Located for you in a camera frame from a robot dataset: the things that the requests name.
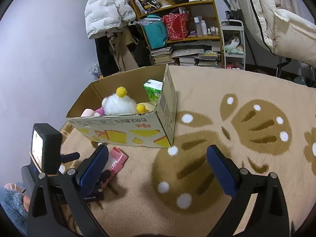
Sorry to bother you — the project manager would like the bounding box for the beige trench coat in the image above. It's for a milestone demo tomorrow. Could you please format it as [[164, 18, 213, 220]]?
[[109, 28, 139, 71]]

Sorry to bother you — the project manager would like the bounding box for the plastic bag on floor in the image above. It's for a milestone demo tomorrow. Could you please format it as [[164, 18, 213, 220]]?
[[88, 63, 103, 79]]

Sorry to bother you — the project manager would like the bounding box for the stack of books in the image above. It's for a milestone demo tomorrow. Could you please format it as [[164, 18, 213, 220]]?
[[150, 47, 175, 64]]

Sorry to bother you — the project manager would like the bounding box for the pink fuzzy plush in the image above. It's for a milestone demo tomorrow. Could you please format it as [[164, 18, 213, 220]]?
[[94, 106, 104, 117]]

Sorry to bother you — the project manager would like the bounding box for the cardboard box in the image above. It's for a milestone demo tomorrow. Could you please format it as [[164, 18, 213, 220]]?
[[66, 64, 177, 148]]

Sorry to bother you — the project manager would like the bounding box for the green tissue pack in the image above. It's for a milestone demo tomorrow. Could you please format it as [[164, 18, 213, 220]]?
[[143, 79, 163, 105]]

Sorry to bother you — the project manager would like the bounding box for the white fluffy plush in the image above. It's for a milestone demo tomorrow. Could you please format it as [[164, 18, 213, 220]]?
[[101, 87, 137, 116]]

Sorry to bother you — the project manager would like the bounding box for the pink packet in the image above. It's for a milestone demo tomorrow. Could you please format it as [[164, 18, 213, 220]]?
[[104, 147, 129, 178]]

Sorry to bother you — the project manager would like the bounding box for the beige patterned blanket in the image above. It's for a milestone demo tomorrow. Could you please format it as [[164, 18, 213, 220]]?
[[62, 66, 315, 236]]

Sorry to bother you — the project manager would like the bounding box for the teal bag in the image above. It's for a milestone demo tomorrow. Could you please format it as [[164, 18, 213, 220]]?
[[140, 14, 168, 49]]

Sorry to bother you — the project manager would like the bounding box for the red gift bag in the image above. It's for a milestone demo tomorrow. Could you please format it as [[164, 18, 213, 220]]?
[[162, 13, 190, 41]]

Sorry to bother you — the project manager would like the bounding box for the wooden shelf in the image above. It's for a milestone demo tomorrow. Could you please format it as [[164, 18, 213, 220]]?
[[131, 0, 223, 67]]

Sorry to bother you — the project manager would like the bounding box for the yellow dog plush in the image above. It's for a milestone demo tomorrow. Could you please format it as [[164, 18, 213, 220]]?
[[136, 102, 155, 114]]

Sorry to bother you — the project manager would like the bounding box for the white utility cart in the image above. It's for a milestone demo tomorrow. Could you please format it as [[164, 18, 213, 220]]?
[[220, 19, 246, 70]]

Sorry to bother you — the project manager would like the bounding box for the white puffer jacket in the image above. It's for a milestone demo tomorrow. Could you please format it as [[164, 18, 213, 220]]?
[[85, 0, 136, 39]]

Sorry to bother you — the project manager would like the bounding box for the cream padded chair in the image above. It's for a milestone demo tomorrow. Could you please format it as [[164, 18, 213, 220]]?
[[238, 0, 315, 66]]

